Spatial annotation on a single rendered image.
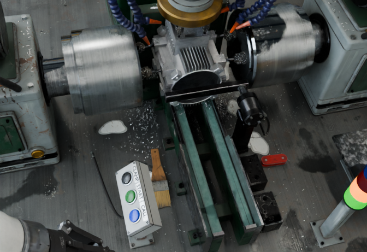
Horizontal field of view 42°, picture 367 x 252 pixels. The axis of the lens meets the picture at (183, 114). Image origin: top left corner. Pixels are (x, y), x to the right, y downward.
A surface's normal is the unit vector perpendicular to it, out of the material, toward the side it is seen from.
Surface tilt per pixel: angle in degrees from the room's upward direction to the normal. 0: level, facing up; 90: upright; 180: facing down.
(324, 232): 90
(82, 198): 0
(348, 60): 90
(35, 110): 90
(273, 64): 69
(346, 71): 90
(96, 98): 77
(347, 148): 0
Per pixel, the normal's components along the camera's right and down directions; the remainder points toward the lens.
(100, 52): 0.14, -0.32
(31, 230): 0.73, -0.64
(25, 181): 0.07, -0.57
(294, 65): 0.26, 0.60
